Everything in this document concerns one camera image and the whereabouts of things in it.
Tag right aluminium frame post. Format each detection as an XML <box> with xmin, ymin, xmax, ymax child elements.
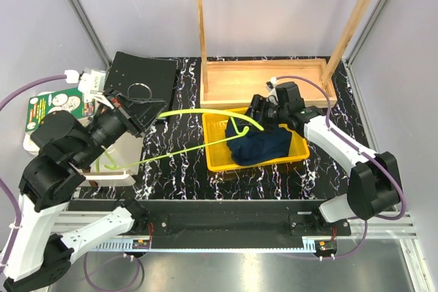
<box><xmin>342</xmin><ymin>0</ymin><xmax>389</xmax><ymax>66</ymax></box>

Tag white plastic container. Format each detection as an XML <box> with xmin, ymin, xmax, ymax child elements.
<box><xmin>23</xmin><ymin>116</ymin><xmax>143</xmax><ymax>187</ymax></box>

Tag left aluminium frame post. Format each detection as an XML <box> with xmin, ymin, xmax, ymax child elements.
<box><xmin>67</xmin><ymin>0</ymin><xmax>112</xmax><ymax>69</ymax></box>

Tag neon yellow clothes hanger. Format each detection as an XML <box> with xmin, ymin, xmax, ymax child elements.
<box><xmin>94</xmin><ymin>82</ymin><xmax>265</xmax><ymax>172</ymax></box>

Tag navy blue shorts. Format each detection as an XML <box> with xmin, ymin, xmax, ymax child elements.
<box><xmin>225</xmin><ymin>119</ymin><xmax>293</xmax><ymax>166</ymax></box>

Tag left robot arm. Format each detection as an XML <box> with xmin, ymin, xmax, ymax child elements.
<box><xmin>3</xmin><ymin>90</ymin><xmax>166</xmax><ymax>291</ymax></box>

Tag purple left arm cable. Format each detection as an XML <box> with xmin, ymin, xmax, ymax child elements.
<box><xmin>0</xmin><ymin>75</ymin><xmax>146</xmax><ymax>289</ymax></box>

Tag black foam board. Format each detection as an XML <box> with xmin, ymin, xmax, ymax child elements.
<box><xmin>104</xmin><ymin>51</ymin><xmax>180</xmax><ymax>111</ymax></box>

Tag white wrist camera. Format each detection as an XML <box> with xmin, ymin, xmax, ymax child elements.
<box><xmin>266</xmin><ymin>77</ymin><xmax>278</xmax><ymax>104</ymax></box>
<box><xmin>64</xmin><ymin>68</ymin><xmax>106</xmax><ymax>99</ymax></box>

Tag aluminium frame post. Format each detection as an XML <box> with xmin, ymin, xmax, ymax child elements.
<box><xmin>67</xmin><ymin>0</ymin><xmax>112</xmax><ymax>69</ymax></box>
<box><xmin>342</xmin><ymin>0</ymin><xmax>389</xmax><ymax>66</ymax></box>

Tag yellow plastic tray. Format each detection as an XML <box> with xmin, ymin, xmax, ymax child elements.
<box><xmin>202</xmin><ymin>113</ymin><xmax>310</xmax><ymax>172</ymax></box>

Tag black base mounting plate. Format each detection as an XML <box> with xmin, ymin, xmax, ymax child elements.
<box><xmin>64</xmin><ymin>198</ymin><xmax>353</xmax><ymax>251</ymax></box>

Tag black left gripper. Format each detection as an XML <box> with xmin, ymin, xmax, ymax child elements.
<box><xmin>76</xmin><ymin>85</ymin><xmax>170</xmax><ymax>166</ymax></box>

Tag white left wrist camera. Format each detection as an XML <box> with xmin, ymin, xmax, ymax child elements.
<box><xmin>64</xmin><ymin>68</ymin><xmax>106</xmax><ymax>99</ymax></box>

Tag wooden clothes rack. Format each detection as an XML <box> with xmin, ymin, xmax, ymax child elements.
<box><xmin>196</xmin><ymin>0</ymin><xmax>371</xmax><ymax>109</ymax></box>

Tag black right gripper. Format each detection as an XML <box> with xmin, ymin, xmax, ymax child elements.
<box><xmin>237</xmin><ymin>94</ymin><xmax>289</xmax><ymax>135</ymax></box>

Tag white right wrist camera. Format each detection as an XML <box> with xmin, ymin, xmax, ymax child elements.
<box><xmin>266</xmin><ymin>77</ymin><xmax>278</xmax><ymax>104</ymax></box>

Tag green printed cardboard box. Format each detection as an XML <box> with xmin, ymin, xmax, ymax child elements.
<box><xmin>25</xmin><ymin>88</ymin><xmax>96</xmax><ymax>133</ymax></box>

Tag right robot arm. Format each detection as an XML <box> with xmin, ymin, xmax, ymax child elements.
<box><xmin>247</xmin><ymin>79</ymin><xmax>406</xmax><ymax>235</ymax></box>

